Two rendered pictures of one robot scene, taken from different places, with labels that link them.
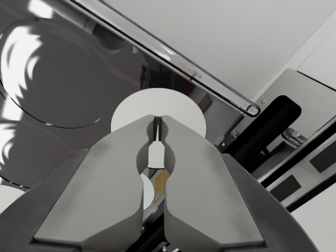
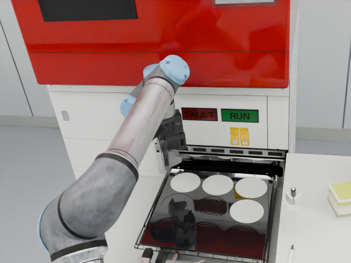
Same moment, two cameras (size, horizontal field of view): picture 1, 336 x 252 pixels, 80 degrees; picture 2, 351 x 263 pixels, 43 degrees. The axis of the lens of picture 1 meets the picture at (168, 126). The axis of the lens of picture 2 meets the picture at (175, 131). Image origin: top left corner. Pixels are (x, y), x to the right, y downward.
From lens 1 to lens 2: 136 cm
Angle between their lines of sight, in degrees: 55
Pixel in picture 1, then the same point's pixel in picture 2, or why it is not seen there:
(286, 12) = (147, 183)
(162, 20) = not seen: hidden behind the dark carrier
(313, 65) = (156, 168)
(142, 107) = (177, 187)
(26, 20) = (163, 211)
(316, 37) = (150, 174)
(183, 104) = (173, 180)
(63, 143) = (199, 200)
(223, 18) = (153, 195)
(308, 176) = not seen: hidden behind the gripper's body
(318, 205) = not seen: hidden behind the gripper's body
